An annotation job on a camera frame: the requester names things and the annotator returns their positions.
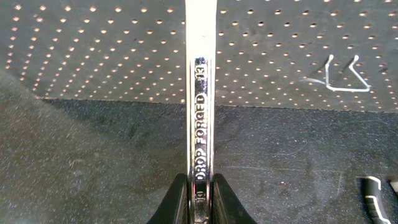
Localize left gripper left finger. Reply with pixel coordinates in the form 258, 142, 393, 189
146, 173, 190, 224

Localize wrench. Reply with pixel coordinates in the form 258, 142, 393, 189
185, 0, 218, 224

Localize black and white pliers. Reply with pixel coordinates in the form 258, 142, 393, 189
360, 175, 398, 224

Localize black pegboard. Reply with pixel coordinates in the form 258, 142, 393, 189
0, 0, 398, 113

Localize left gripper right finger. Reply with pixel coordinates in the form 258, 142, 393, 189
211, 173, 258, 224

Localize metal hook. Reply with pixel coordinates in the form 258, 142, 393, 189
324, 54, 372, 93

